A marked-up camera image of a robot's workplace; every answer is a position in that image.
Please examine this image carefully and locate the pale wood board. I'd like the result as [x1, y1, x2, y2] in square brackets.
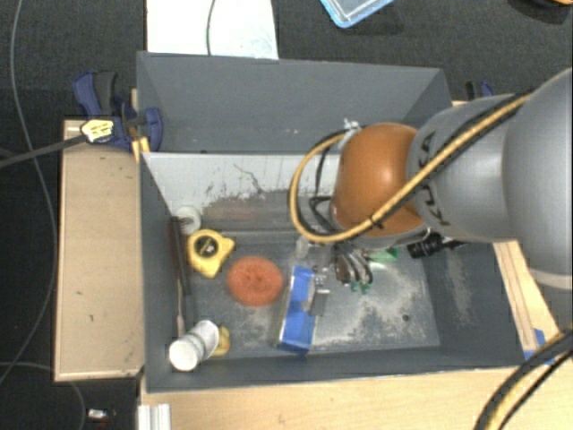
[53, 118, 147, 383]

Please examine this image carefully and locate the white paper cup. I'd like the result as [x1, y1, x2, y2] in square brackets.
[168, 319, 221, 373]

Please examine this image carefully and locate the grey metal bin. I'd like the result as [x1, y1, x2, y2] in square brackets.
[135, 50, 526, 393]

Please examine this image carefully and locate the dark long thin tool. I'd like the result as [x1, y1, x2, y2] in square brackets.
[169, 216, 194, 338]

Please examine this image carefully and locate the blue flat box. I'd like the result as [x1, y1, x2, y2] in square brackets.
[273, 265, 317, 357]

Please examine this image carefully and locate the yellow tape measure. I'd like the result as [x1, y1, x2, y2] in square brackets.
[186, 228, 236, 280]

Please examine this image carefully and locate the black cylinder on white bracket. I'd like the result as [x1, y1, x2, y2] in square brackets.
[406, 233, 466, 260]

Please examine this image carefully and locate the clear tape roll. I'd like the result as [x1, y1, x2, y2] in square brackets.
[174, 205, 203, 233]

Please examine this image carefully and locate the small yellow toy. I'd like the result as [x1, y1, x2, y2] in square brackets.
[209, 326, 232, 357]

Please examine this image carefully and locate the orange round scrubber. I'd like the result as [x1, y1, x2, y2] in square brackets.
[226, 256, 286, 307]

